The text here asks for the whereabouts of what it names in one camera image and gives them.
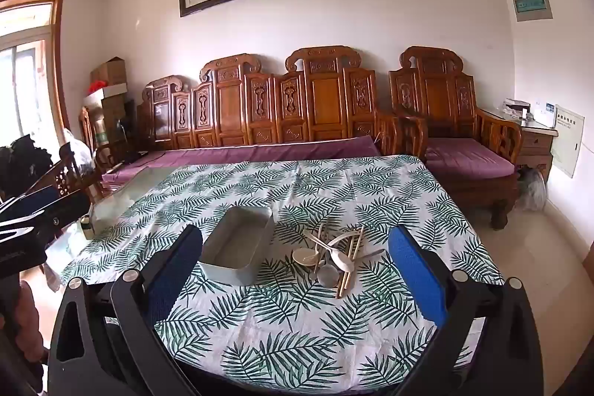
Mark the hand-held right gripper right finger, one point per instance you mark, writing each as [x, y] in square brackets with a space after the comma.
[415, 277]

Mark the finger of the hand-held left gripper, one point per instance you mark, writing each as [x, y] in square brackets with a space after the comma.
[65, 210]
[37, 199]

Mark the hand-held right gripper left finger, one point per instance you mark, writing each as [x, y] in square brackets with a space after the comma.
[172, 273]

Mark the grey rectangular container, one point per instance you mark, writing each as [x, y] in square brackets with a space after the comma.
[218, 271]

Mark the metal spoon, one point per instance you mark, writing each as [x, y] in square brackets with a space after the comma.
[327, 276]

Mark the person's left hand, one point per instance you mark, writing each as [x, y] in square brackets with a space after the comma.
[31, 317]

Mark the carved dark wooden chair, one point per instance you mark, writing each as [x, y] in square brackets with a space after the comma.
[65, 178]

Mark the black bags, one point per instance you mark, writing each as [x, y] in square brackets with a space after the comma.
[23, 159]

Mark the translucent plastic bag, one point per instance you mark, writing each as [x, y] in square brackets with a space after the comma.
[76, 150]

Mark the white flat box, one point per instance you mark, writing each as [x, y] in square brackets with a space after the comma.
[109, 95]

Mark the red flowers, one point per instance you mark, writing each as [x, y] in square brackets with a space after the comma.
[98, 86]

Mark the leaf print tablecloth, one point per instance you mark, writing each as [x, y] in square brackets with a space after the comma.
[297, 331]

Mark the purple armchair cushion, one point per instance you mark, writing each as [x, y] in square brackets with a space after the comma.
[464, 157]

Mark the wooden framed window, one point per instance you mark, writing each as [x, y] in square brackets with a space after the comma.
[28, 66]

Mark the purple sofa cushion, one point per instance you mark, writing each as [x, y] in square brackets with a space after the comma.
[241, 154]

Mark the brown cardboard box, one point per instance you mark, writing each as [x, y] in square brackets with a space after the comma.
[109, 72]

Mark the clear plastic bag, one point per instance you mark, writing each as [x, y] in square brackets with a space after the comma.
[532, 189]

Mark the carved wooden sofa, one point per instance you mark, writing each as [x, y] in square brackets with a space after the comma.
[232, 108]

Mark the wooden side table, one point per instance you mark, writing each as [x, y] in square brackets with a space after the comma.
[533, 143]

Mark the carved wooden armchair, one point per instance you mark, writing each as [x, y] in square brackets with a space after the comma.
[438, 94]

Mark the white device with screen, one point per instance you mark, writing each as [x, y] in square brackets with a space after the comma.
[545, 114]

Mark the grey wall box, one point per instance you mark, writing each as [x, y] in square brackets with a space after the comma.
[531, 1]

